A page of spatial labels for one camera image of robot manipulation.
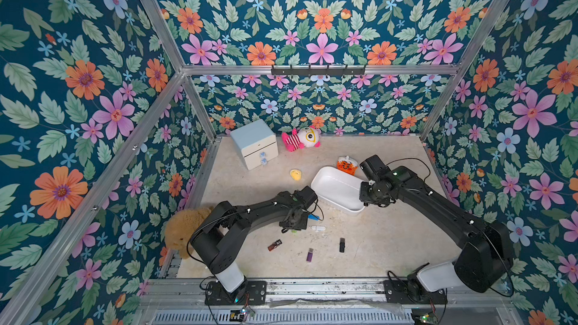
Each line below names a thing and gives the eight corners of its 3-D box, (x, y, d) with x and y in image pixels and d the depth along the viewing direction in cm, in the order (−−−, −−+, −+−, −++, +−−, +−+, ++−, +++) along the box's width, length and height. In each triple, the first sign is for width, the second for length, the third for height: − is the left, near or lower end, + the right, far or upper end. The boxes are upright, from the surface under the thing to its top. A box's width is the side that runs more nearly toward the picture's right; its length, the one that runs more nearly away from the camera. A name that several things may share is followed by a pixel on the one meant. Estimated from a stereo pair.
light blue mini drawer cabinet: (249, 173, 107) (241, 152, 95) (237, 152, 115) (229, 131, 103) (280, 157, 113) (277, 136, 101) (267, 139, 121) (262, 118, 109)
